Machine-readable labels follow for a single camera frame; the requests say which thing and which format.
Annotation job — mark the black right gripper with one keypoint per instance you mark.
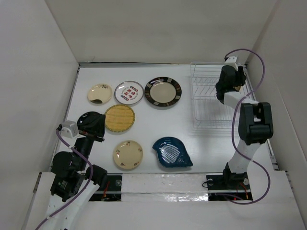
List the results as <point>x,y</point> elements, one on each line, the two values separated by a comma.
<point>241,76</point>

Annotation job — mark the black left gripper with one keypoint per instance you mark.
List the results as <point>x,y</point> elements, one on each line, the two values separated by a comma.
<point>93,126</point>

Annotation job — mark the woven bamboo pattern plate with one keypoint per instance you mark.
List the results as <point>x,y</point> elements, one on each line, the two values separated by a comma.
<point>119,118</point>

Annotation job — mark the cream plate with black brushstroke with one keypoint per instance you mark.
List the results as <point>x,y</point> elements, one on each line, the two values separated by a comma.
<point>100,94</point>

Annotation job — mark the cream plate with small flowers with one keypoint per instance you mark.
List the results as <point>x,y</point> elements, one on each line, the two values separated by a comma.
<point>128,154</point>

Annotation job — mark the white plate with red characters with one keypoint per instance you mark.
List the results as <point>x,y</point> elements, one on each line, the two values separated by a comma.
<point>129,93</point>

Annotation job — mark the black rimmed beige plate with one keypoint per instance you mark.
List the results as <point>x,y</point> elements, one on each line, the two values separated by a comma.
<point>163,92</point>

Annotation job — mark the blue leaf shaped dish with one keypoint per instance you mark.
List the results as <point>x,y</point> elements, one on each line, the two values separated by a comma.
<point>171,153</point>

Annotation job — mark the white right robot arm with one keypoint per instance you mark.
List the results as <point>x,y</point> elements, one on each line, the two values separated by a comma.
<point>255,124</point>

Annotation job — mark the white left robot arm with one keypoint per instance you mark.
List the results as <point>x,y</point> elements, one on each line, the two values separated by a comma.
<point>76,179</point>

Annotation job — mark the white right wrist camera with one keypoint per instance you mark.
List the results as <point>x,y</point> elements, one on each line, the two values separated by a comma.
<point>231,61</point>

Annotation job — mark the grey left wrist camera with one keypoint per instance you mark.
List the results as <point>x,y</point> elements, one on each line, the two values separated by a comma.
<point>69,129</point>

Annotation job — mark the white wire dish rack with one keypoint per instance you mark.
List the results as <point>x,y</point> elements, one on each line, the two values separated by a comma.
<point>208,112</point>

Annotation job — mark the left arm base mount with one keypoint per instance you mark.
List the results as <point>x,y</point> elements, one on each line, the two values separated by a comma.
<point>111,192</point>

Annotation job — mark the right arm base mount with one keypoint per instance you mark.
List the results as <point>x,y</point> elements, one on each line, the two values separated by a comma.
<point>219,191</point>

